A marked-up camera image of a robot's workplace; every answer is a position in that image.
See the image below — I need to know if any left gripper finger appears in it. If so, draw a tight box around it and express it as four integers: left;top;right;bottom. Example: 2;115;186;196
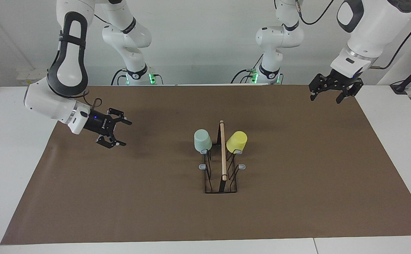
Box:
336;83;364;104
309;74;329;102

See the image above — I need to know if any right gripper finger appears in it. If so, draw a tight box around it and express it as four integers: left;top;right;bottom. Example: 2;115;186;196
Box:
97;136;126;149
108;108;133;126

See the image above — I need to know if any pale green plastic cup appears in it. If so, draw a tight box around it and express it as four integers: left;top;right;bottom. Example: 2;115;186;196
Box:
194;129;213;154

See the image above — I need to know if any yellow plastic cup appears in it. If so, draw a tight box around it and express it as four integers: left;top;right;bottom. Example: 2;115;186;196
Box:
226;131;248;154

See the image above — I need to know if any brown table mat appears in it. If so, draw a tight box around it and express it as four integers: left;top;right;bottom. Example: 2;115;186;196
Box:
0;85;411;245

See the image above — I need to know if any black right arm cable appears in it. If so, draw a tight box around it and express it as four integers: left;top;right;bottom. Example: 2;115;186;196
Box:
85;90;102;108

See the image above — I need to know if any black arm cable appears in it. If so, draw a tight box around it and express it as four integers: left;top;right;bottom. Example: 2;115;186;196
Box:
85;90;102;108
297;0;411;69

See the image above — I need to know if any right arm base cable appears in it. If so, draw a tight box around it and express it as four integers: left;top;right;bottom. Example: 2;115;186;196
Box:
111;69;128;86

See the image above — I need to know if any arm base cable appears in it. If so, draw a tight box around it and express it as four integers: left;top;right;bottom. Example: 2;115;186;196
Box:
231;53;264;84
111;69;128;86

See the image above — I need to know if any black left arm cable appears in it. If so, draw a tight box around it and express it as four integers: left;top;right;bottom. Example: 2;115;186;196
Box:
297;0;411;69

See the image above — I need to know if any left arm base cable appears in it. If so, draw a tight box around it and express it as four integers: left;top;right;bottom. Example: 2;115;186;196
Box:
231;53;264;84

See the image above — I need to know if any black wire cup rack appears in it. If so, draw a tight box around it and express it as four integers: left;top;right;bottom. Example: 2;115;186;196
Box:
199;120;246;194

